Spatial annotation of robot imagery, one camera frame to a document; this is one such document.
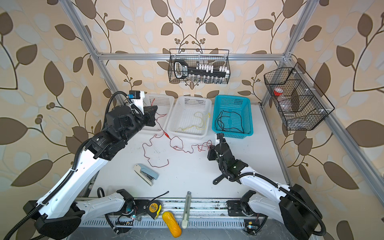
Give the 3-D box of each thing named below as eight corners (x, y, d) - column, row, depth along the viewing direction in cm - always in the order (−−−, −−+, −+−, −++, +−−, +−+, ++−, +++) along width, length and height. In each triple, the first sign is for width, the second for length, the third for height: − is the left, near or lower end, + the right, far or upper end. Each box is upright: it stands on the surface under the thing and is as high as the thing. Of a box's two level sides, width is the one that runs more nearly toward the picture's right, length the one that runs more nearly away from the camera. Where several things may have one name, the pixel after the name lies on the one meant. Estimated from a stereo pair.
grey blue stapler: (132, 173, 88) (130, 171, 85) (140, 163, 92) (138, 161, 89) (151, 186, 83) (150, 184, 80) (159, 175, 87) (158, 173, 84)
